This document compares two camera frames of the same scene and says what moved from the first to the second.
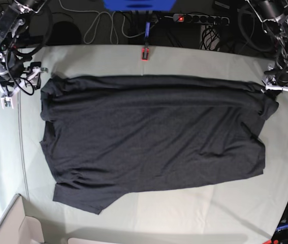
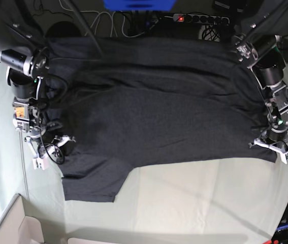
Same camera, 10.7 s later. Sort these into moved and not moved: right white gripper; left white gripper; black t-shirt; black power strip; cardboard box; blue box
Moved: black t-shirt; left white gripper; right white gripper
Not moved: blue box; black power strip; cardboard box
